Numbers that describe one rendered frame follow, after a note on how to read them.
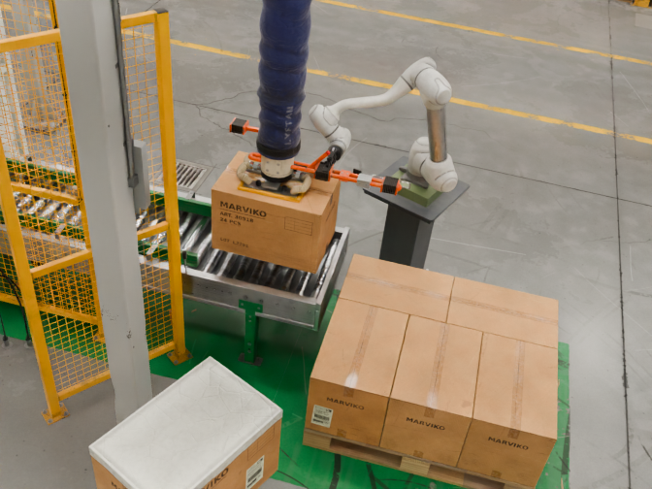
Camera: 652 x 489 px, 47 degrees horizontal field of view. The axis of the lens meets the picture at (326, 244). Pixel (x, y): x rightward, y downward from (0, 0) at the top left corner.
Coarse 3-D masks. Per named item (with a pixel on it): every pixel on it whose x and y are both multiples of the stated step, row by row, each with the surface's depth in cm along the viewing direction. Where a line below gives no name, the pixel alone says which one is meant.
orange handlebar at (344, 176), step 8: (248, 128) 412; (256, 128) 412; (256, 152) 393; (256, 160) 389; (296, 168) 386; (304, 168) 385; (312, 168) 388; (336, 176) 383; (344, 176) 382; (352, 176) 385; (376, 184) 380; (400, 184) 381
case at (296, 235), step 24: (216, 192) 388; (240, 192) 387; (312, 192) 393; (336, 192) 405; (216, 216) 398; (240, 216) 394; (264, 216) 389; (288, 216) 385; (312, 216) 381; (336, 216) 425; (216, 240) 408; (240, 240) 404; (264, 240) 399; (288, 240) 394; (312, 240) 390; (288, 264) 405; (312, 264) 400
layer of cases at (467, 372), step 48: (384, 288) 420; (432, 288) 423; (480, 288) 427; (336, 336) 388; (384, 336) 391; (432, 336) 394; (480, 336) 397; (528, 336) 400; (336, 384) 364; (384, 384) 366; (432, 384) 368; (480, 384) 371; (528, 384) 374; (336, 432) 386; (384, 432) 377; (432, 432) 368; (480, 432) 359; (528, 432) 351; (528, 480) 372
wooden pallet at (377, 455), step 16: (304, 432) 393; (320, 432) 389; (320, 448) 398; (336, 448) 397; (352, 448) 398; (368, 448) 398; (384, 448) 385; (384, 464) 392; (400, 464) 393; (416, 464) 386; (432, 464) 394; (448, 480) 387; (464, 480) 388; (480, 480) 389; (496, 480) 378
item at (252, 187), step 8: (240, 184) 390; (256, 184) 389; (256, 192) 387; (264, 192) 386; (272, 192) 387; (280, 192) 387; (288, 192) 387; (304, 192) 390; (288, 200) 385; (296, 200) 384
